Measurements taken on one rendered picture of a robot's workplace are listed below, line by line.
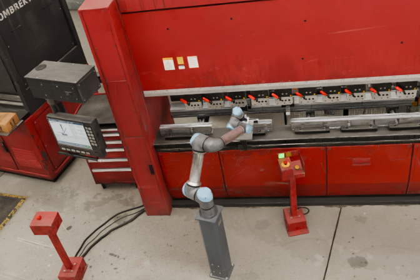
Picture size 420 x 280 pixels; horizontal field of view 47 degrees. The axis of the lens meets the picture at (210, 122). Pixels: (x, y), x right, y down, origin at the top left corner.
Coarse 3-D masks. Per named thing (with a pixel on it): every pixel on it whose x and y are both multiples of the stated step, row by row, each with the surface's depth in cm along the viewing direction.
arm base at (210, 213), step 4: (200, 208) 381; (212, 208) 378; (216, 208) 382; (200, 212) 383; (204, 212) 378; (208, 212) 377; (212, 212) 379; (216, 212) 381; (204, 216) 379; (208, 216) 378; (212, 216) 379
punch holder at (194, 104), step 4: (184, 96) 425; (188, 96) 425; (192, 96) 424; (196, 96) 424; (200, 96) 425; (188, 100) 427; (192, 100) 427; (196, 100) 426; (200, 100) 426; (192, 104) 429; (196, 104) 429; (200, 104) 428; (188, 108) 433; (192, 108) 432; (196, 108) 432; (200, 108) 431
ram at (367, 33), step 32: (256, 0) 366; (288, 0) 360; (320, 0) 357; (352, 0) 354; (384, 0) 351; (416, 0) 348; (128, 32) 393; (160, 32) 390; (192, 32) 386; (224, 32) 383; (256, 32) 379; (288, 32) 376; (320, 32) 373; (352, 32) 369; (384, 32) 366; (416, 32) 363; (160, 64) 408; (224, 64) 401; (256, 64) 397; (288, 64) 393; (320, 64) 390; (352, 64) 386; (384, 64) 383; (416, 64) 379
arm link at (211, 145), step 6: (240, 126) 385; (246, 126) 387; (228, 132) 377; (234, 132) 378; (240, 132) 382; (246, 132) 388; (210, 138) 365; (216, 138) 367; (222, 138) 369; (228, 138) 372; (234, 138) 378; (204, 144) 363; (210, 144) 362; (216, 144) 363; (222, 144) 366; (204, 150) 366; (210, 150) 364; (216, 150) 365
